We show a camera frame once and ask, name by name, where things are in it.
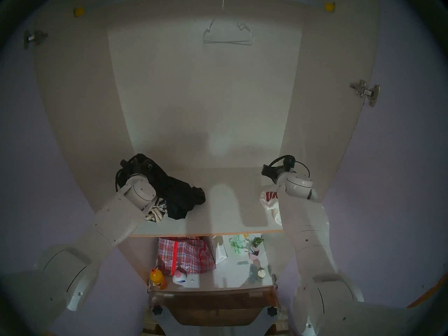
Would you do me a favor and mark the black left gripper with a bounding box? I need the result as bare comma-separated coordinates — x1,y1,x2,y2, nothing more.
121,153,154,178

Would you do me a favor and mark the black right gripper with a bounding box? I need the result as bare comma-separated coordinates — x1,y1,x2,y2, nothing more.
261,157,296,183

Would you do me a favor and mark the white plastic bag red print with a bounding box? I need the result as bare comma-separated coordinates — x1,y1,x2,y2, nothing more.
260,191,283,225

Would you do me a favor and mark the cream black striped top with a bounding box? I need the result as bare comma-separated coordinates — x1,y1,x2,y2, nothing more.
145,198,168,223

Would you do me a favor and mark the red plaid woven bag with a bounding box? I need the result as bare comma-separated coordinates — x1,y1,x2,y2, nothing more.
157,237,216,275

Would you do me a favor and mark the orange bottle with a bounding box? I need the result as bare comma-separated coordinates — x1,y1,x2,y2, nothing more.
150,268,167,290

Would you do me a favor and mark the brown wooden drawer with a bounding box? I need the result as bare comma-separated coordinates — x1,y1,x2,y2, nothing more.
149,286,279,327

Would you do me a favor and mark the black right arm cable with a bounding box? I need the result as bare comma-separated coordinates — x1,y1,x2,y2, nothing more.
269,155,310,178

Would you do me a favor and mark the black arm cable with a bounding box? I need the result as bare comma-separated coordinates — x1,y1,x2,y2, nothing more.
269,155,310,178
115,160,131,193

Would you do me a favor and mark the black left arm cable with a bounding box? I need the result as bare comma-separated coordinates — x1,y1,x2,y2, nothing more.
115,160,131,193

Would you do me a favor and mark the white wire hanger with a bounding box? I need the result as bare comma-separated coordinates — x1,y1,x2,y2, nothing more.
202,0,254,46

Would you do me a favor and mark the grey robot base frame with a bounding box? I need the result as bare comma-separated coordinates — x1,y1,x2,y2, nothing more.
154,307,280,336

